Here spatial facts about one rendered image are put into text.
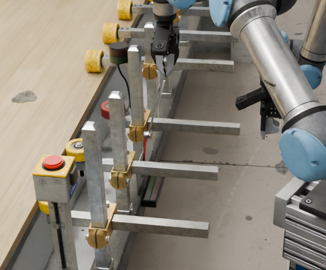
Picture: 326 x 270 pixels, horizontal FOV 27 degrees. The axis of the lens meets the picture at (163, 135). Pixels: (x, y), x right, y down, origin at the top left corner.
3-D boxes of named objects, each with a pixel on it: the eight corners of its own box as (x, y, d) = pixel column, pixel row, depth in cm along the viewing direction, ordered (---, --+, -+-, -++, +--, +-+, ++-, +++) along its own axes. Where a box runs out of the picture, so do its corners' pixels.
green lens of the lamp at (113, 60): (131, 56, 208) (131, 49, 207) (127, 64, 203) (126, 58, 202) (112, 55, 209) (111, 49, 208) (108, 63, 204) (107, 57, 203)
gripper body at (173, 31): (180, 43, 216) (179, 7, 210) (176, 54, 209) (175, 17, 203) (157, 42, 218) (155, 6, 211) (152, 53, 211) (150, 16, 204)
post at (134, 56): (147, 173, 229) (140, 44, 204) (145, 179, 226) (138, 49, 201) (136, 173, 229) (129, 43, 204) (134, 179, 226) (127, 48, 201)
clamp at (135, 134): (151, 122, 226) (150, 109, 224) (143, 143, 215) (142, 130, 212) (135, 121, 227) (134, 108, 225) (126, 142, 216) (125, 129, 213)
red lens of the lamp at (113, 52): (131, 49, 206) (130, 42, 205) (126, 57, 201) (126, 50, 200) (111, 47, 207) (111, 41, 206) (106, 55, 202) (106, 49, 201)
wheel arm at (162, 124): (239, 133, 219) (240, 121, 216) (239, 138, 216) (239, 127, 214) (110, 124, 226) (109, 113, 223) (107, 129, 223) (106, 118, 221)
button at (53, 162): (66, 162, 136) (65, 155, 135) (60, 173, 133) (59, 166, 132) (47, 160, 137) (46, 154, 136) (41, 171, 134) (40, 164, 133)
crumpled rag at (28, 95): (36, 91, 230) (35, 84, 229) (38, 100, 225) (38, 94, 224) (9, 95, 228) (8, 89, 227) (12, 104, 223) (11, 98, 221)
